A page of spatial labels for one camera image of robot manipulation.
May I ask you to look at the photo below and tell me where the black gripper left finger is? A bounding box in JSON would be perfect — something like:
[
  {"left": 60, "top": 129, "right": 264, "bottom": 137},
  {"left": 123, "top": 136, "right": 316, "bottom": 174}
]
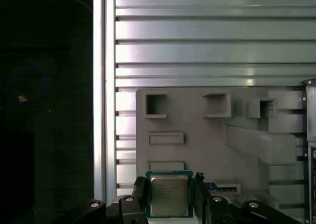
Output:
[{"left": 53, "top": 176, "right": 152, "bottom": 224}]

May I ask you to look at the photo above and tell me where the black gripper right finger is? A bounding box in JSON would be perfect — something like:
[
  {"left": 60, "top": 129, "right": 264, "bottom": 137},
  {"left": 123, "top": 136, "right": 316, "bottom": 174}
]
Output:
[{"left": 193, "top": 172, "right": 292, "bottom": 224}]

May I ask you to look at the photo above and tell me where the silver CPU with green rim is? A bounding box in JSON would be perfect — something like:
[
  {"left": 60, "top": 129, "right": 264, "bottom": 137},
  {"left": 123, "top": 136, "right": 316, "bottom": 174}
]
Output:
[{"left": 145, "top": 169, "right": 194, "bottom": 219}]

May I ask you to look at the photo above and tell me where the RAM stick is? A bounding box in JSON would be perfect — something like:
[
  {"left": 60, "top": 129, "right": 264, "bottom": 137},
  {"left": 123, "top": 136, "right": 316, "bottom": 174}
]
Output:
[{"left": 207, "top": 182, "right": 239, "bottom": 192}]

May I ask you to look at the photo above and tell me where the grey parts rack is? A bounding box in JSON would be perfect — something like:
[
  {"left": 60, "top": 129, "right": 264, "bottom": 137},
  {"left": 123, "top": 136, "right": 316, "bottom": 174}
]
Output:
[{"left": 135, "top": 87, "right": 305, "bottom": 224}]

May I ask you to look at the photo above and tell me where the black PC case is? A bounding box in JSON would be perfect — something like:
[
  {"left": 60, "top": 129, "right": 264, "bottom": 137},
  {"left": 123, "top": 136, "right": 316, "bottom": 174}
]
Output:
[{"left": 302, "top": 77, "right": 316, "bottom": 224}]

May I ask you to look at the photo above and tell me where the blue floor cable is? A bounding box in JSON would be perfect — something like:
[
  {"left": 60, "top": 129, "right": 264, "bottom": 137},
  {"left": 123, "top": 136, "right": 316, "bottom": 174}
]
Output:
[{"left": 0, "top": 67, "right": 49, "bottom": 111}]

